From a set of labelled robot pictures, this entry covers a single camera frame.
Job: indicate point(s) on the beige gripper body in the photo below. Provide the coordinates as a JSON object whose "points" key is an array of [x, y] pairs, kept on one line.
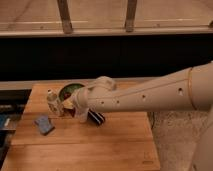
{"points": [[67, 104]]}

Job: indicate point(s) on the dark red pepper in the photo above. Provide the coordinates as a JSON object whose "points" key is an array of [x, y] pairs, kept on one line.
{"points": [[67, 95]]}

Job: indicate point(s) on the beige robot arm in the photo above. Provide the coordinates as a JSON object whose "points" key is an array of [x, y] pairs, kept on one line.
{"points": [[187, 89]]}

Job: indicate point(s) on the white ceramic cup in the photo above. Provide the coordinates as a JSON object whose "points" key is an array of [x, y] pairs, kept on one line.
{"points": [[82, 115]]}

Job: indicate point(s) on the green bowl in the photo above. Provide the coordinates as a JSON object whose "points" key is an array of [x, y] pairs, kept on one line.
{"points": [[69, 88]]}

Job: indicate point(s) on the white plastic bottle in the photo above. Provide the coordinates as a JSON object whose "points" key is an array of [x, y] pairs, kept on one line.
{"points": [[54, 103]]}

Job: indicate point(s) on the black striped box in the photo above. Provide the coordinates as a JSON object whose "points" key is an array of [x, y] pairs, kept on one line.
{"points": [[97, 117]]}

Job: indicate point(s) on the blue sponge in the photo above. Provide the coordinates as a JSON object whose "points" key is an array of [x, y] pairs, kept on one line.
{"points": [[44, 124]]}

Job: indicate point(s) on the left metal post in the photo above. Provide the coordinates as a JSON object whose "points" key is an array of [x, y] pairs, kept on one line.
{"points": [[65, 16]]}

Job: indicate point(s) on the metal post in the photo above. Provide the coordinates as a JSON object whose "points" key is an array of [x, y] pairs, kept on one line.
{"points": [[65, 16], [130, 15]]}

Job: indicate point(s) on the right metal post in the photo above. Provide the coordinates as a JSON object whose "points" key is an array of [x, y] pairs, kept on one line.
{"points": [[130, 15]]}

